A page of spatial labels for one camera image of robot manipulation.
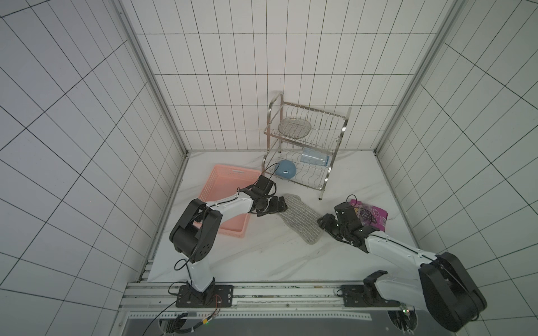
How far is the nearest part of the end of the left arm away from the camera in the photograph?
706mm

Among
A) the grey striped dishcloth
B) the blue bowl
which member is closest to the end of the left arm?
the grey striped dishcloth

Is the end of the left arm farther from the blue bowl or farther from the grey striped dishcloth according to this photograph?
the blue bowl
